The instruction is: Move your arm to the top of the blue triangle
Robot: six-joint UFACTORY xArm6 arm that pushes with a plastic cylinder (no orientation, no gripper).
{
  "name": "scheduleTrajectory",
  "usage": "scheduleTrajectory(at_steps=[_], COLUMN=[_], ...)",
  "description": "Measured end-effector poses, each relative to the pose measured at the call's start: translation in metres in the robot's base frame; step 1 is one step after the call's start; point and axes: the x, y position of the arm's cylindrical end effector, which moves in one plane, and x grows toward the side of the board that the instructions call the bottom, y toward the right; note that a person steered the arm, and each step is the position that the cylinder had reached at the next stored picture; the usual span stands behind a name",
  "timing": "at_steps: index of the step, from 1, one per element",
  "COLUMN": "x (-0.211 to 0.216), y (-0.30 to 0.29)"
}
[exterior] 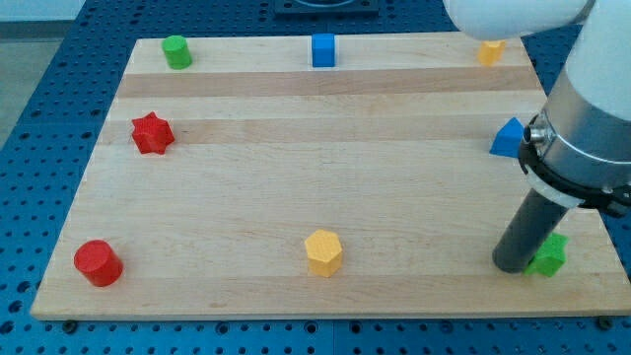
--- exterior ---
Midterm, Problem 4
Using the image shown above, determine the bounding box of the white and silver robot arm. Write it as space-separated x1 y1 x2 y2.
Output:
445 0 630 217

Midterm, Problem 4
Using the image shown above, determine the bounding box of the blue triangle block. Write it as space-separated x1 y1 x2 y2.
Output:
489 117 525 159

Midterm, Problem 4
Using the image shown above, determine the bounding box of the wooden board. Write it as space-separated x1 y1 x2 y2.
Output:
31 32 630 320

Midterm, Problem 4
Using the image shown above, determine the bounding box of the yellow hexagon block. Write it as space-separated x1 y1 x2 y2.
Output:
305 230 343 277

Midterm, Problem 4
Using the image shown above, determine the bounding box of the blue cube block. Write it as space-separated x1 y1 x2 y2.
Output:
312 34 336 68

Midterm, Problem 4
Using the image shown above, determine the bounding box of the red star block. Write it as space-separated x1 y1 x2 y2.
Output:
132 111 175 155

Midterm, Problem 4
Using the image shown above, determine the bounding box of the green cylinder block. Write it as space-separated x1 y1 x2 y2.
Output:
162 35 192 70

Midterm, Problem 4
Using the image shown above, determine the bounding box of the yellow block at back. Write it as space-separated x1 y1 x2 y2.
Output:
477 39 507 66

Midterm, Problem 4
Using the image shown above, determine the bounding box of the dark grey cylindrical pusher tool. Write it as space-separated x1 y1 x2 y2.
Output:
492 189 568 274

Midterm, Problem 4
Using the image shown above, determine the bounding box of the red cylinder block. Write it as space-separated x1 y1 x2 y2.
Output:
73 240 124 287

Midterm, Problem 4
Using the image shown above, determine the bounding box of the green star block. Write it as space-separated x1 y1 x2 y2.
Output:
523 233 569 277

